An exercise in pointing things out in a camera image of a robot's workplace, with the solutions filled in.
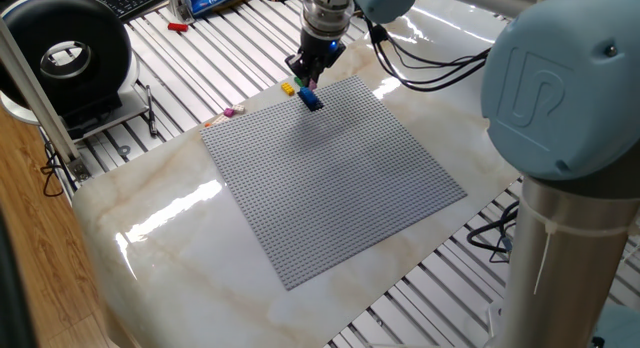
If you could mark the small magenta Lego brick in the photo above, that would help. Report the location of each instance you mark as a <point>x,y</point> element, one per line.
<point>229,112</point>

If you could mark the silver device base plate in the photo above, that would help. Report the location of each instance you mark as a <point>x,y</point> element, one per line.
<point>131,108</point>

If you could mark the dark blurred foreground object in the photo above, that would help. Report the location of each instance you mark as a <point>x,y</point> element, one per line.
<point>12,298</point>

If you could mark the yellow Lego brick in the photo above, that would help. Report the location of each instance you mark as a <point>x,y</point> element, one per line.
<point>288,89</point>

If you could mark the grey Lego baseplate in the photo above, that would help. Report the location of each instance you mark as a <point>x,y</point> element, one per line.
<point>330,183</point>

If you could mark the light pink Lego brick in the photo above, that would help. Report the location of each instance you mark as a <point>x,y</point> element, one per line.
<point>312,84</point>

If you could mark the white zip tie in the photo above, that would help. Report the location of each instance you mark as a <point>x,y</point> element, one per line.
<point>550,227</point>

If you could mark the blue tissue pack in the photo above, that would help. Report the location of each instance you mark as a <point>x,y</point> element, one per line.
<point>210,0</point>

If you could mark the marble pattern board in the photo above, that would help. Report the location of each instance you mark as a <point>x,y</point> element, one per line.
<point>200,268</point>

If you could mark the red Lego brick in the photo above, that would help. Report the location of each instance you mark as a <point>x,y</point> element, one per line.
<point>178,27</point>

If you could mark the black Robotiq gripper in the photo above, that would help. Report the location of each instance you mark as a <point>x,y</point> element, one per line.
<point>320,53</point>

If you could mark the aluminium frame profile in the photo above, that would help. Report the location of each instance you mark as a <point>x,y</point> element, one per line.
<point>30,88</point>

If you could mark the silver corner bracket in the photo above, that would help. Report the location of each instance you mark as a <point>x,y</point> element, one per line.
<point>80,169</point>

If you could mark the metal washer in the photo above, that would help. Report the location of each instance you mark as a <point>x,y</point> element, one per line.
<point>119,151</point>

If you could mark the black keyboard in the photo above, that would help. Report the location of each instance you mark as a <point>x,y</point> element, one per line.
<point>135,0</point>

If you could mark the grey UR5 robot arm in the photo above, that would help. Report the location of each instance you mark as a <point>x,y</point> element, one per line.
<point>565,268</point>

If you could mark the dark navy Lego plate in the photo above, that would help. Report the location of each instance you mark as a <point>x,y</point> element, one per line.
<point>316,106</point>

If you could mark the short aluminium post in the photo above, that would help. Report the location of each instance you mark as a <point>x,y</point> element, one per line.
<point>180,8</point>

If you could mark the large white Lego plate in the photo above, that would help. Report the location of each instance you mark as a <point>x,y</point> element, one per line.
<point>220,120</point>

